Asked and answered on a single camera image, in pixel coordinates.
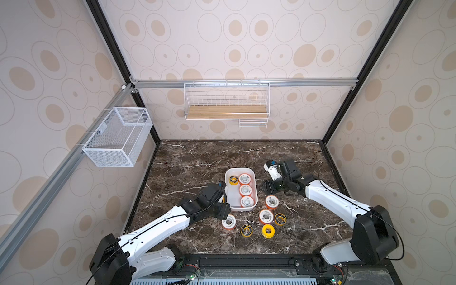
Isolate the yellow black tape spool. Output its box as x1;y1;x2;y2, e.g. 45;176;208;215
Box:
229;175;239;185
240;224;253;238
274;213;287;226

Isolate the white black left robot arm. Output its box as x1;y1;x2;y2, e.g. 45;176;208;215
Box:
89;182;231;285

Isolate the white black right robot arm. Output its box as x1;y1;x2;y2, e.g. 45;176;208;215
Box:
264;159;405;270

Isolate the white mesh wall basket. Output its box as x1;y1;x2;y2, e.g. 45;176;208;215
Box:
82;107;153;167

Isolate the orange white tape roll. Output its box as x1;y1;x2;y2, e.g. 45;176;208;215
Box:
239;173;252;185
265;195;279;210
239;185;253;197
259;209;274;224
222;214;236;230
241;196;255;208

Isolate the white plastic storage box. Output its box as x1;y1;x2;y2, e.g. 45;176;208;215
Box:
225;167;258;212

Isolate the white wire wall shelf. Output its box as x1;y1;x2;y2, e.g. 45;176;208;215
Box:
184;80;271;127

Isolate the yellow tape roll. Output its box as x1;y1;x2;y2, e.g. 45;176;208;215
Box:
261;224;275;239

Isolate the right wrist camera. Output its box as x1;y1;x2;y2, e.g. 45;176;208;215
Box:
264;160;282;181

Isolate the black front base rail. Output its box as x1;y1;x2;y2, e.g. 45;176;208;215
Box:
95;252;403;285

